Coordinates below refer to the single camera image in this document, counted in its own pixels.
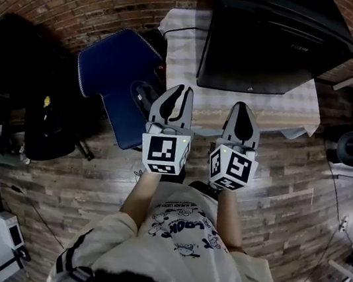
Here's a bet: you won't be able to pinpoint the black office chair with jacket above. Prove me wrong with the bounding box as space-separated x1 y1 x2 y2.
0 12 115 170

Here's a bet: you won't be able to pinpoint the person's right forearm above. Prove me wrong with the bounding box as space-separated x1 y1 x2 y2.
210 188 252 252

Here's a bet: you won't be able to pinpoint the white box device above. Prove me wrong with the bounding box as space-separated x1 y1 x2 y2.
0 211 30 253

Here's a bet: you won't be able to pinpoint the black floor stand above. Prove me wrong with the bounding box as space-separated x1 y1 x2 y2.
0 241 34 282

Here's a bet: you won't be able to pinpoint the black-framed glass door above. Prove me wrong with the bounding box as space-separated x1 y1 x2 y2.
194 0 353 112

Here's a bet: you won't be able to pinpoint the black floor cable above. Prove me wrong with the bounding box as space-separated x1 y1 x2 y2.
1 184 74 250

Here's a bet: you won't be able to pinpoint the person's white printed shirt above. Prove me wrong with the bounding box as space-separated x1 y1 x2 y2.
47 165 307 282

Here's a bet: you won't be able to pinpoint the black cap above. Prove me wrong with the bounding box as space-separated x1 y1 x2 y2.
127 78 162 114

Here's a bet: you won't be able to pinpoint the white power strip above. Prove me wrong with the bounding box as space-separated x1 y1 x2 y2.
338 214 351 233

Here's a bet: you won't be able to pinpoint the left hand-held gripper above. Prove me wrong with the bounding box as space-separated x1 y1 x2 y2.
136 79 203 180

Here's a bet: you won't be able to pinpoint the person's black trousers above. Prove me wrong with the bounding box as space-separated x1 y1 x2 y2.
158 164 225 199

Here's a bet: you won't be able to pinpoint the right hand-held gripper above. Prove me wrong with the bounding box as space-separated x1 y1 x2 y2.
204 97 269 196

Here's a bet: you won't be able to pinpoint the table with checked tablecloth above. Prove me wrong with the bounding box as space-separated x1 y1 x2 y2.
141 2 336 154

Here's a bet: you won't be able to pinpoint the grey shoulder strap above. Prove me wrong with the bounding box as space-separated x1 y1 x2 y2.
55 263 95 282

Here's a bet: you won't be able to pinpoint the blue padded chair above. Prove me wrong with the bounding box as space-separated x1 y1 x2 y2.
63 20 175 156

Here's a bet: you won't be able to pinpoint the person's left forearm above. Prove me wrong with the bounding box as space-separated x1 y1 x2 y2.
116 165 162 234

